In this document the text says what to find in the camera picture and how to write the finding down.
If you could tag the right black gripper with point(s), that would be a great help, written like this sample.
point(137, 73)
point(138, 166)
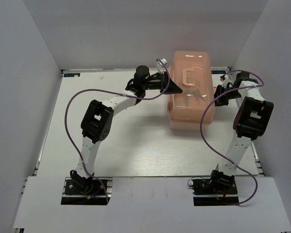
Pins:
point(221, 102)

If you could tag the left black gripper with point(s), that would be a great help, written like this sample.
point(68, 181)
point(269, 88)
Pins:
point(172, 88)

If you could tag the pink plastic toolbox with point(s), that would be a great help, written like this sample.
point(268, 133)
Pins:
point(191, 72)

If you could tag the yellow needle-nose pliers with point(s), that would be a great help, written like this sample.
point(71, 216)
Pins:
point(186, 94)

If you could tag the yellow side cutter pliers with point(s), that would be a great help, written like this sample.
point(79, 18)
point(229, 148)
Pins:
point(197, 95)

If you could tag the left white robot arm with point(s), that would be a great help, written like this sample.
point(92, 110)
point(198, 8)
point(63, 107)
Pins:
point(97, 121)

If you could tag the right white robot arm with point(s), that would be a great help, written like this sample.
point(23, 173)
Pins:
point(250, 122)

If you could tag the right blue table label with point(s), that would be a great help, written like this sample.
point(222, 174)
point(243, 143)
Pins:
point(218, 72)

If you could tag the blue table label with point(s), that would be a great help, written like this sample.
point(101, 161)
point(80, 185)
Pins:
point(71, 75)
point(218, 72)

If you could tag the left blue table label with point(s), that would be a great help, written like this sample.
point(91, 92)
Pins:
point(71, 75)

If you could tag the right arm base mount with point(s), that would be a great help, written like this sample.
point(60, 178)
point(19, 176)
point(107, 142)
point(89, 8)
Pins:
point(205, 194)

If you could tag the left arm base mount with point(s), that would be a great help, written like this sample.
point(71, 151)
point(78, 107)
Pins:
point(73, 194)

